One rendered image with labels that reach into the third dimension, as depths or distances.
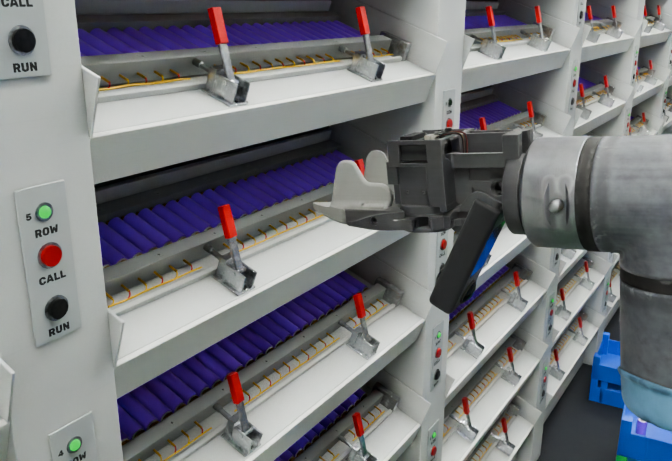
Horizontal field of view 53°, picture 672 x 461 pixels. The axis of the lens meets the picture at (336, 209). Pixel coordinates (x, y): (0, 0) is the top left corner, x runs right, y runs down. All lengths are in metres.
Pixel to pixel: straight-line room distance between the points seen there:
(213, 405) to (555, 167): 0.50
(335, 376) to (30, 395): 0.49
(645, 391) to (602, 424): 1.80
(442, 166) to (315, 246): 0.32
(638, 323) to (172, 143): 0.41
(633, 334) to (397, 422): 0.72
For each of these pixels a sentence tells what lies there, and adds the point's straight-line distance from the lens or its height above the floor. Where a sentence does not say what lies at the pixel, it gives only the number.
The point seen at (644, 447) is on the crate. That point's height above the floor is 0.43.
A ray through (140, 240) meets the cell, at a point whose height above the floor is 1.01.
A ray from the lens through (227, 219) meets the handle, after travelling 0.72.
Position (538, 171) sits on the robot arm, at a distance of 0.54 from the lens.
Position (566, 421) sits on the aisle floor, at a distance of 2.34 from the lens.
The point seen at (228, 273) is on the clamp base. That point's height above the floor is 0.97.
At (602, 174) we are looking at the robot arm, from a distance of 0.53.
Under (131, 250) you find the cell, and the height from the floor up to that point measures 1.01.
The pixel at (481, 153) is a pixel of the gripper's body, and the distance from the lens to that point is 0.57.
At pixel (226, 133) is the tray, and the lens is 0.68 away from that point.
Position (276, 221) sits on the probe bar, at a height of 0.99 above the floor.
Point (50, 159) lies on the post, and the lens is 0.54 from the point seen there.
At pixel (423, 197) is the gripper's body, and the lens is 0.59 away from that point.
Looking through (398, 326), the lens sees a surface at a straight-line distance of 1.10.
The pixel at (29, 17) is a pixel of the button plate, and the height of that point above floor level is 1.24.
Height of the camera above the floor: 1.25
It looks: 17 degrees down
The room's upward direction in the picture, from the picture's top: straight up
